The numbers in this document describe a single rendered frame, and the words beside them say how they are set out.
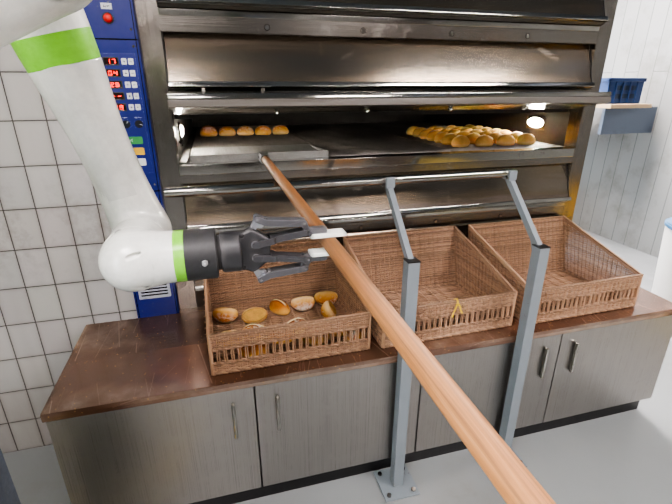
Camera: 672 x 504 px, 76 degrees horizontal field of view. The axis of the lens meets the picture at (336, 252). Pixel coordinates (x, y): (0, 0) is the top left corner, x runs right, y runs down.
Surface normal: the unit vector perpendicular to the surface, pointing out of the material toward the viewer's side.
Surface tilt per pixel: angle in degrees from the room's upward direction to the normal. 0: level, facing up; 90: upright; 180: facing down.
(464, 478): 0
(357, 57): 70
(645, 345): 90
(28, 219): 90
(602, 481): 0
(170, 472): 90
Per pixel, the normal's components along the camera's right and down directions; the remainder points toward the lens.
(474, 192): 0.25, 0.01
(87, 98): 0.70, 0.34
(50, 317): 0.26, 0.35
